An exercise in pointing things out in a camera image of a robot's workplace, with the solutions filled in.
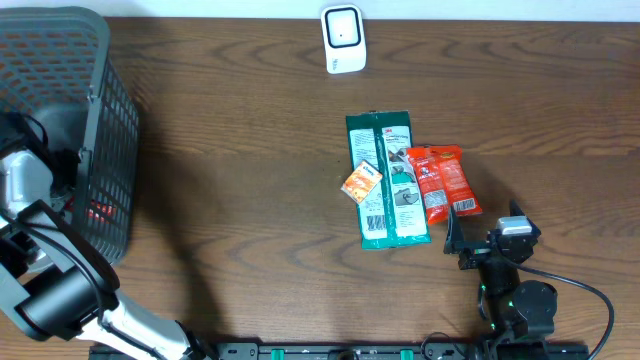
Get red stick packet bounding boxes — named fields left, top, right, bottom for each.
left=63, top=197, right=117, bottom=223

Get white barcode scanner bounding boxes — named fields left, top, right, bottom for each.
left=320, top=4, right=367, bottom=75

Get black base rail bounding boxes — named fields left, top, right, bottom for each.
left=214, top=341, right=591, bottom=360

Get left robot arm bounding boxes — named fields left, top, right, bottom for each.
left=1, top=112, right=218, bottom=359

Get orange-red snack bag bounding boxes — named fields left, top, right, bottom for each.
left=407, top=145, right=483, bottom=225

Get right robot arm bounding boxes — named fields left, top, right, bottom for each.
left=444, top=201, right=557, bottom=359

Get green 3M wipes package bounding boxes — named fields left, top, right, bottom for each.
left=346, top=111, right=431, bottom=250

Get grey plastic mesh basket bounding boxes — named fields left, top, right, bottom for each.
left=1, top=7, right=139, bottom=264

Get orange Kleenex tissue pack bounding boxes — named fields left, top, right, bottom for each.
left=341, top=160, right=383, bottom=204

